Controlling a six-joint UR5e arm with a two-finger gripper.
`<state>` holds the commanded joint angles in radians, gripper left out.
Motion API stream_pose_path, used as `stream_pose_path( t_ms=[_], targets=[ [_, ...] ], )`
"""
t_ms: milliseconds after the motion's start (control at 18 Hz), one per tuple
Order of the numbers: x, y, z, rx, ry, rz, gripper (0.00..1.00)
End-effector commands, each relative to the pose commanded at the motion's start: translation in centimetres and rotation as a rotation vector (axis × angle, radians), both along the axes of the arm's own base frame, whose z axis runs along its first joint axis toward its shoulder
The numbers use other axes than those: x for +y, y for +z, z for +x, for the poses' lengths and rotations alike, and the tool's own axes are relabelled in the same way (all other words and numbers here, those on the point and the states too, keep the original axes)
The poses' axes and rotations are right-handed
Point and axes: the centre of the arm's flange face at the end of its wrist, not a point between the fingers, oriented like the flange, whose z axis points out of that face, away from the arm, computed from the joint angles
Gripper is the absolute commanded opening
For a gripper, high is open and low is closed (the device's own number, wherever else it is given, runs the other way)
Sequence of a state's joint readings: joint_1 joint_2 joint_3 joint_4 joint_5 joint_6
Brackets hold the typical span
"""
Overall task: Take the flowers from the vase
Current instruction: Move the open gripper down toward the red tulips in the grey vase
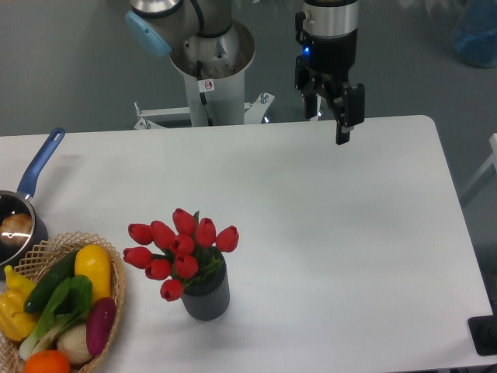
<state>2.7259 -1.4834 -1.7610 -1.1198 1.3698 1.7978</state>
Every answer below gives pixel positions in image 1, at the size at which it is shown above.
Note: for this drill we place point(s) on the green bok choy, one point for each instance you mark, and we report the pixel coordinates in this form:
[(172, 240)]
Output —
[(70, 303)]

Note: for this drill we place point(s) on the red tulip bouquet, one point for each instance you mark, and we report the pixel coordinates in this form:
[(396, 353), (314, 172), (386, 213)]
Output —
[(182, 257)]

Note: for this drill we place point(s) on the white furniture frame at right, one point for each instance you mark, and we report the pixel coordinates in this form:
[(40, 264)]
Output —
[(481, 177)]

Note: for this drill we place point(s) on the green cucumber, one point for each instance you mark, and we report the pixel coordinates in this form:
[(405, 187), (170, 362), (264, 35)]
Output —
[(40, 295)]

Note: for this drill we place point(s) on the blue bag in background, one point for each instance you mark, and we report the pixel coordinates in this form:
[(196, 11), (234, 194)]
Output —
[(473, 38)]

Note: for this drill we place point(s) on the bread roll in pan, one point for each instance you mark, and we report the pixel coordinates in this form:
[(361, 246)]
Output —
[(16, 229)]

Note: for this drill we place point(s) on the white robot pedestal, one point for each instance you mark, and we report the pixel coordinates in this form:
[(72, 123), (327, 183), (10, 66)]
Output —
[(213, 71)]

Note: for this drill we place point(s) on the black device at table edge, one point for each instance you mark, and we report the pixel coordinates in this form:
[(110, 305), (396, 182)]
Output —
[(483, 333)]

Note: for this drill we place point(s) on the purple eggplant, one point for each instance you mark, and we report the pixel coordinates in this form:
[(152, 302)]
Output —
[(99, 325)]

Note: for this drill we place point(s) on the yellow bell pepper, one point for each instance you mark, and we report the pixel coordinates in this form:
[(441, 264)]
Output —
[(16, 324)]

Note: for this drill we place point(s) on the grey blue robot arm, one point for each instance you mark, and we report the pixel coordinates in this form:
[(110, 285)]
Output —
[(162, 26)]

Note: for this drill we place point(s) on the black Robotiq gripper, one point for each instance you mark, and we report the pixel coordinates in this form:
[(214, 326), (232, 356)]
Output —
[(323, 66)]

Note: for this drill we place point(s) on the yellow squash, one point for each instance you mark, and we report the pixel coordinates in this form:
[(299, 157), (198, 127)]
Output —
[(93, 262)]

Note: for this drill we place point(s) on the dark grey ribbed vase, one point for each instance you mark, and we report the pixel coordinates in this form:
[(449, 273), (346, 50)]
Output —
[(208, 300)]

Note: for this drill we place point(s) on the orange fruit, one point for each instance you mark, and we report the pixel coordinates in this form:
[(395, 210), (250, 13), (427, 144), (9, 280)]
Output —
[(49, 361)]

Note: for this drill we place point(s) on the blue handled saucepan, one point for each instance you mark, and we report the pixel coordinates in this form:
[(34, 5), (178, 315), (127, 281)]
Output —
[(19, 201)]

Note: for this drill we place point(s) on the white garlic bulb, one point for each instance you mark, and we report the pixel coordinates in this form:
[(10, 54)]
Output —
[(72, 343)]

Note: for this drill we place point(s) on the woven wicker basket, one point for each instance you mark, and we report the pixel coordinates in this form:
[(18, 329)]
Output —
[(43, 256)]

